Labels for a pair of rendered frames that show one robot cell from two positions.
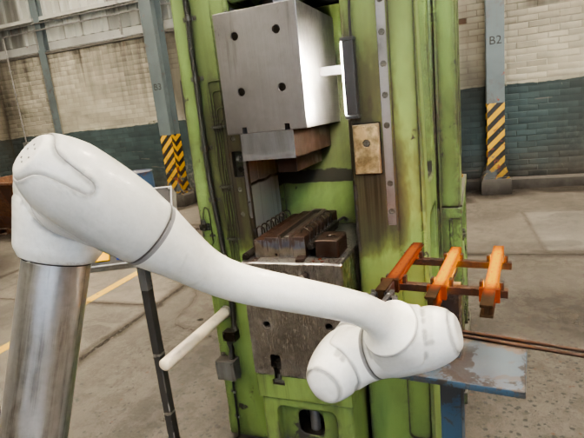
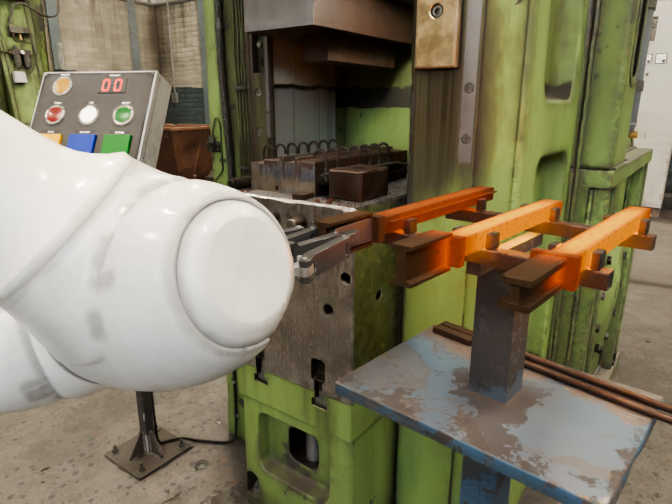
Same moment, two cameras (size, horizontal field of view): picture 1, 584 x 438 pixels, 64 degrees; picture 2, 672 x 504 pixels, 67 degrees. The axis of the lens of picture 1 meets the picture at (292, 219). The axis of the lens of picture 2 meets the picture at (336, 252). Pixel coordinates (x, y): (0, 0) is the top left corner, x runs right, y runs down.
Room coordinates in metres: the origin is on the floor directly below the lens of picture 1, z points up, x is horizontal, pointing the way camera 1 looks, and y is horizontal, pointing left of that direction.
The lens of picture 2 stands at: (0.52, -0.35, 1.11)
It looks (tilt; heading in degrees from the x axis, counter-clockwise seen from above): 16 degrees down; 14
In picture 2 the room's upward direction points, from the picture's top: straight up
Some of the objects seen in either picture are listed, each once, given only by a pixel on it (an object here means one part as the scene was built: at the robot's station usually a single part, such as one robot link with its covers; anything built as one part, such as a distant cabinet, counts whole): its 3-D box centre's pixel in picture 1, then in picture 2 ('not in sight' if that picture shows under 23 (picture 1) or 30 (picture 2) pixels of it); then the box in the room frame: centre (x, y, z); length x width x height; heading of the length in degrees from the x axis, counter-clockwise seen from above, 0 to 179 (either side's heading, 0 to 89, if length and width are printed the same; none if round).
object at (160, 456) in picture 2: not in sight; (147, 439); (1.77, 0.61, 0.05); 0.22 x 0.22 x 0.09; 68
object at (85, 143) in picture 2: not in sight; (81, 148); (1.65, 0.60, 1.01); 0.07 x 0.05 x 0.07; 93
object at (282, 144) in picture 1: (289, 140); (334, 18); (1.83, -0.02, 1.32); 0.42 x 0.20 x 0.10; 158
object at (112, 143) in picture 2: not in sight; (116, 149); (1.65, 0.50, 1.01); 0.07 x 0.05 x 0.07; 93
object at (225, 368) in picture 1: (228, 367); not in sight; (1.88, 0.35, 0.36); 0.09 x 0.07 x 0.12; 68
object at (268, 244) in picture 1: (299, 230); (335, 166); (1.83, -0.02, 0.96); 0.42 x 0.20 x 0.09; 158
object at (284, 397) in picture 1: (328, 391); (351, 411); (1.82, -0.08, 0.23); 0.55 x 0.37 x 0.47; 158
